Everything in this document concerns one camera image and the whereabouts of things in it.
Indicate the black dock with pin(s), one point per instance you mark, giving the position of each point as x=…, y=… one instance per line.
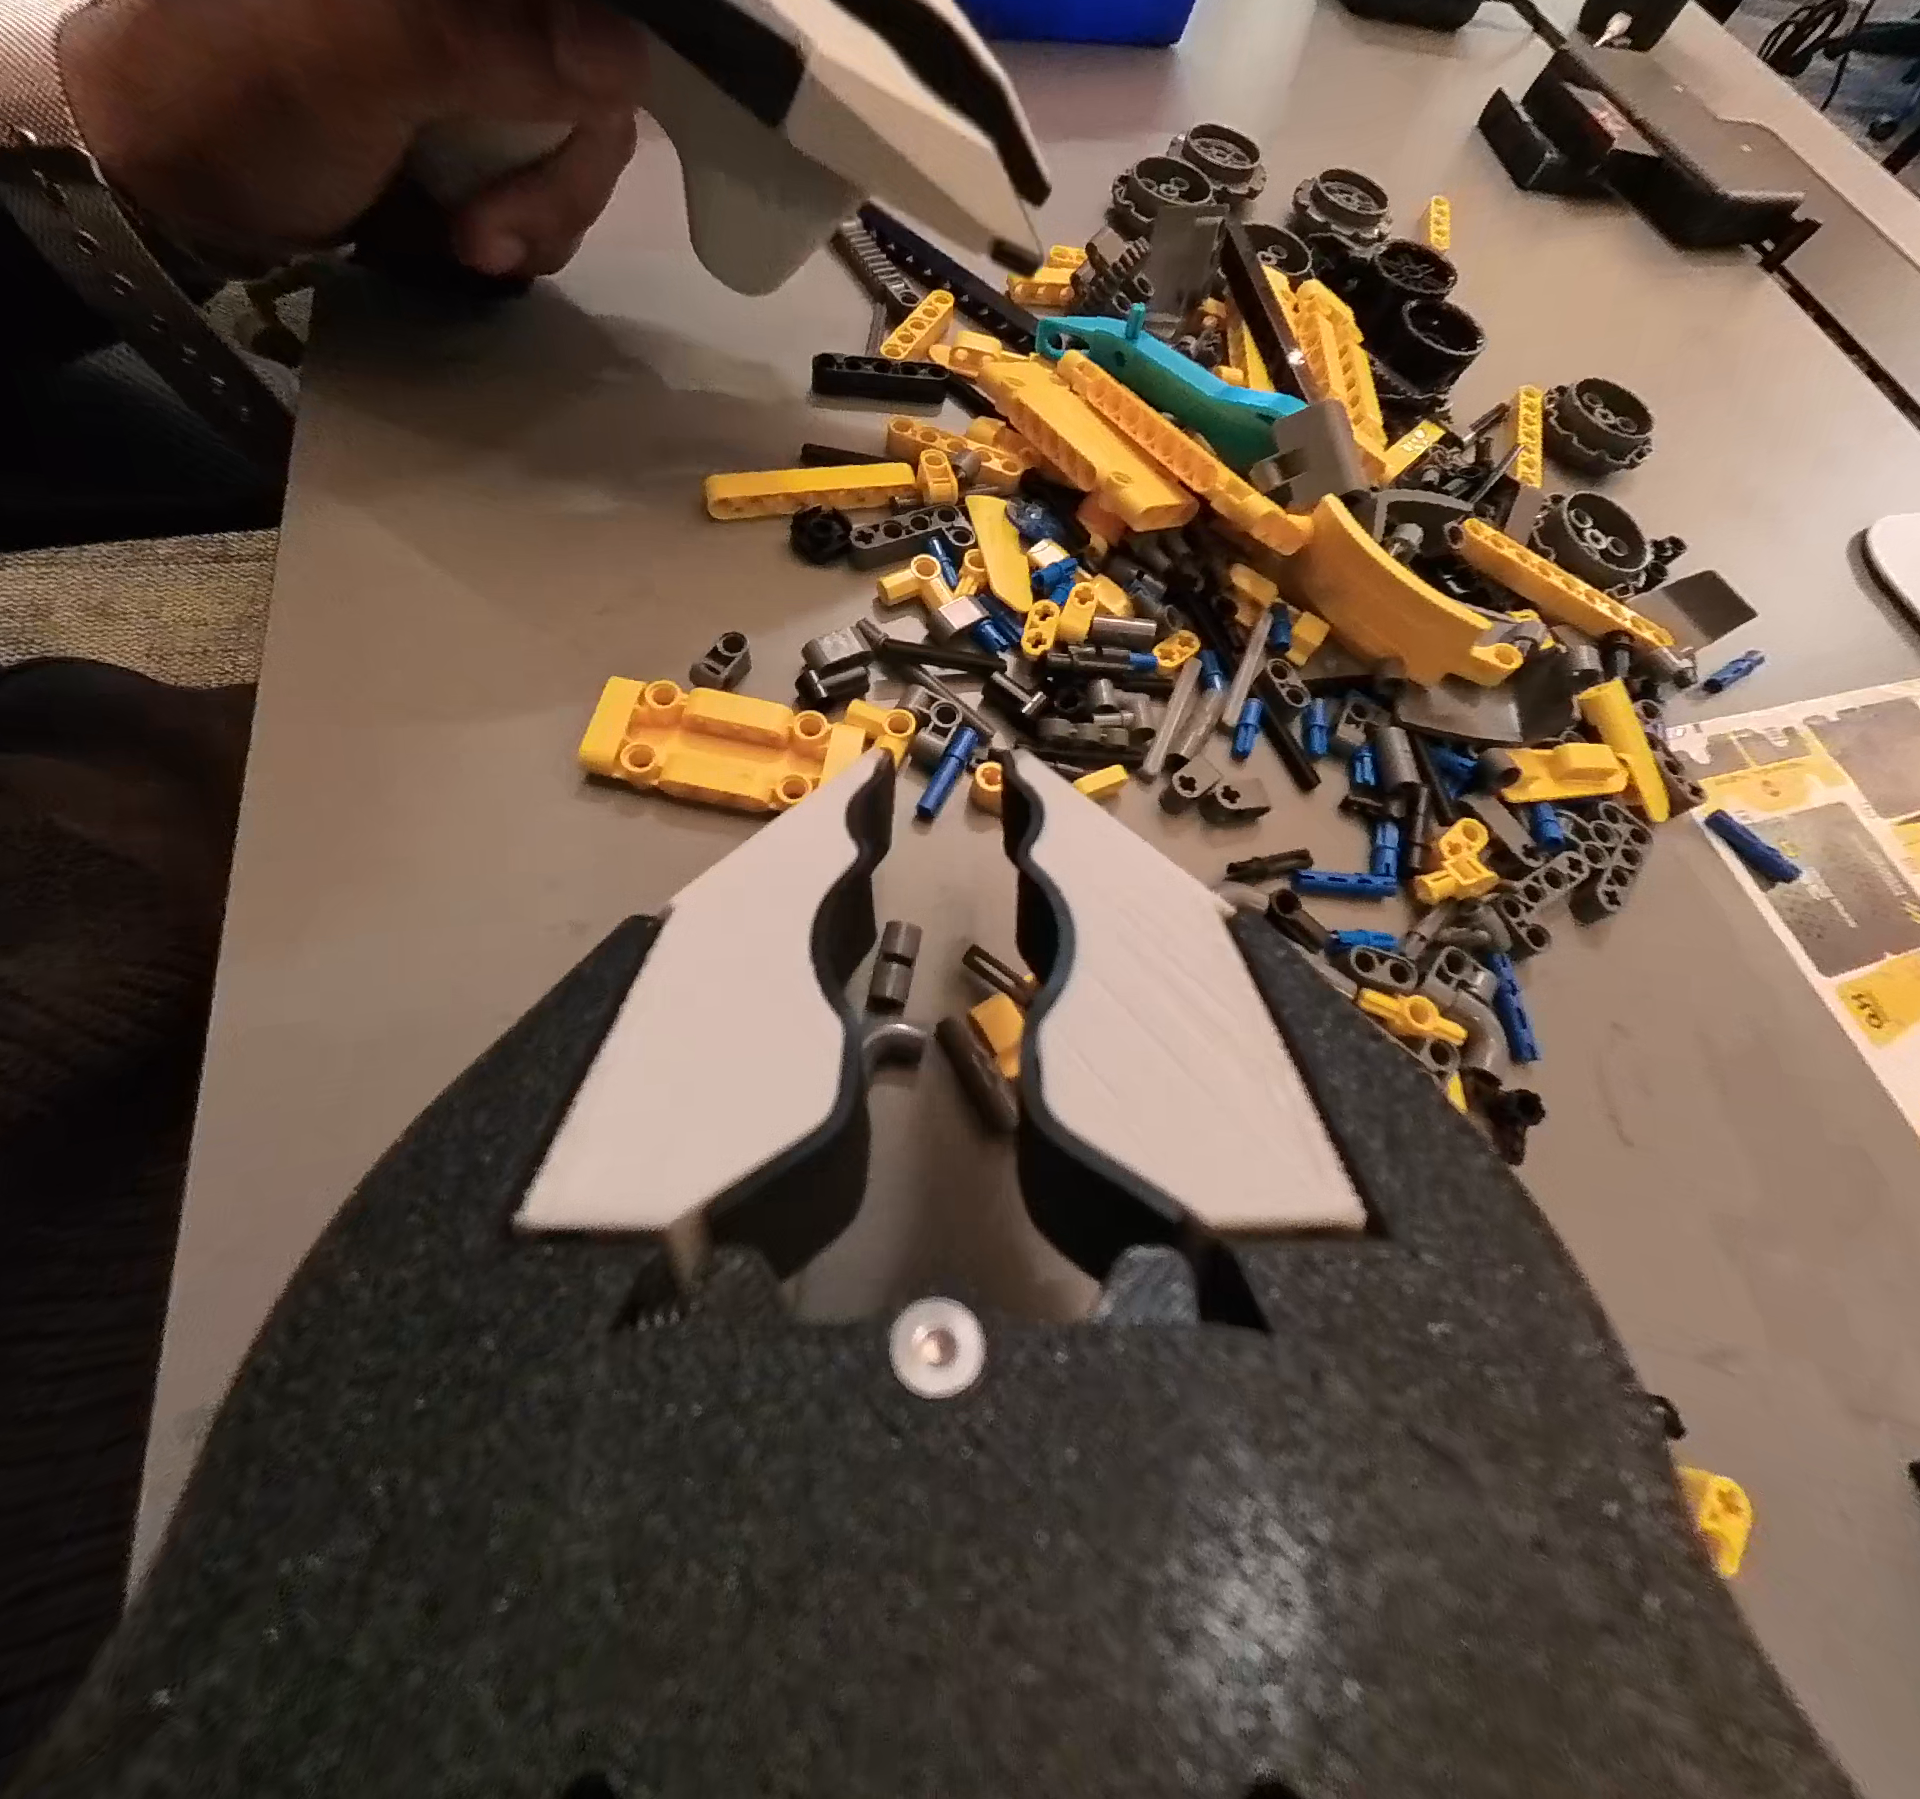
x=1651, y=164

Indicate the white book stand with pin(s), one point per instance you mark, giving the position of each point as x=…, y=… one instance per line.
x=1897, y=562

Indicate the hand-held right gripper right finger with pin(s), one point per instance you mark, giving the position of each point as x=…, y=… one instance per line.
x=1184, y=1079

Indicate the black toy wheels group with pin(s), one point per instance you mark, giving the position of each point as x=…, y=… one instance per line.
x=1426, y=285

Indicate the yellow grey sticker sheet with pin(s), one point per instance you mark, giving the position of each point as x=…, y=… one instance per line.
x=1831, y=839

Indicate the teal brick separator tool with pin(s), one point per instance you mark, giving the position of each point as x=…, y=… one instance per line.
x=1184, y=396

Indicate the small yellow connector piece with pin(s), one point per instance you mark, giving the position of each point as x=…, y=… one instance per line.
x=1716, y=1521

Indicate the person's left hand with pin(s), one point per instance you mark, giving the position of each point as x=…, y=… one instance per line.
x=299, y=30

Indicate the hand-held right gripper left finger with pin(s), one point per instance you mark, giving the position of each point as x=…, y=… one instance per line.
x=704, y=1079

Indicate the person's left forearm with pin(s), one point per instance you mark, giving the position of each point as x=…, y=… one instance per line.
x=76, y=458

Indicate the pile of toy building parts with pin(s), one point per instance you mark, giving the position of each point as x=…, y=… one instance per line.
x=1110, y=435

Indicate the yellow flat panel piece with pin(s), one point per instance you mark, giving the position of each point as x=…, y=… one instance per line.
x=704, y=742

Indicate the person's black knit sweater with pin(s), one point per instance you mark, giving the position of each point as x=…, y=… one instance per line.
x=104, y=1154

